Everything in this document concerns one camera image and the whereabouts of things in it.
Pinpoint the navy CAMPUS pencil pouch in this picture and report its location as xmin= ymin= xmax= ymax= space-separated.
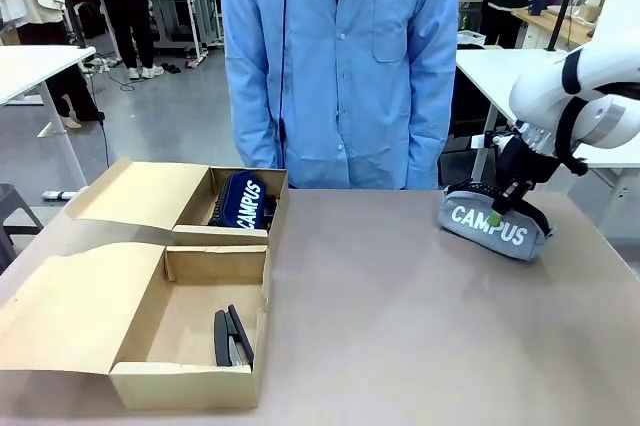
xmin=208 ymin=170 xmax=267 ymax=231

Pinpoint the white table with angled leg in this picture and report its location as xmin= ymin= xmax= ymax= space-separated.
xmin=0 ymin=44 xmax=97 ymax=188

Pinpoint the grey CAMPUS pencil pouch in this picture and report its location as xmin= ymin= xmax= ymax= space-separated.
xmin=437 ymin=184 xmax=555 ymax=263

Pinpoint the grey stool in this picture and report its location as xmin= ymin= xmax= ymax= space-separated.
xmin=0 ymin=182 xmax=45 ymax=273

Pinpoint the black stapler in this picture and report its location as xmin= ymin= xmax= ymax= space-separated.
xmin=213 ymin=303 xmax=255 ymax=368

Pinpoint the cardboard box with stapler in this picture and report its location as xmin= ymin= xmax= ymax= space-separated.
xmin=0 ymin=240 xmax=272 ymax=410

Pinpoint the white table behind robot arm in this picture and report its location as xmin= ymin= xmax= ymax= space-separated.
xmin=455 ymin=47 xmax=640 ymax=247

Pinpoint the person in blue shirt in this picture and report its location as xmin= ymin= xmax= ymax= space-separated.
xmin=221 ymin=0 xmax=461 ymax=191

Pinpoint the grey metal workbench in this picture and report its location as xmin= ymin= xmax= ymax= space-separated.
xmin=77 ymin=0 xmax=225 ymax=68

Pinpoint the person's right forearm blue sleeve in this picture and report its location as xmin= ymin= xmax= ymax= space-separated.
xmin=230 ymin=85 xmax=287 ymax=170

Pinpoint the cardboard box with navy pouch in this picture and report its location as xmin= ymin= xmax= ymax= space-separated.
xmin=66 ymin=155 xmax=290 ymax=248

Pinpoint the person's left forearm blue sleeve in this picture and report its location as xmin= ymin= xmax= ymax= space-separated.
xmin=405 ymin=85 xmax=457 ymax=188

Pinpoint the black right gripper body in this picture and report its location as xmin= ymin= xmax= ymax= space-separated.
xmin=493 ymin=137 xmax=559 ymax=200

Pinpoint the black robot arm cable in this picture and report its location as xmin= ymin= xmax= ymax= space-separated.
xmin=553 ymin=95 xmax=590 ymax=177

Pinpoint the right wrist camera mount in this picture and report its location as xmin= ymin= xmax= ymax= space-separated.
xmin=469 ymin=130 xmax=521 ymax=152

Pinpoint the wooden workbench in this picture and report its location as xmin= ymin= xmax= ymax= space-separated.
xmin=512 ymin=4 xmax=604 ymax=51

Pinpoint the thin black hanging cable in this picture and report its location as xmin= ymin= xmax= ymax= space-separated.
xmin=278 ymin=0 xmax=292 ymax=170

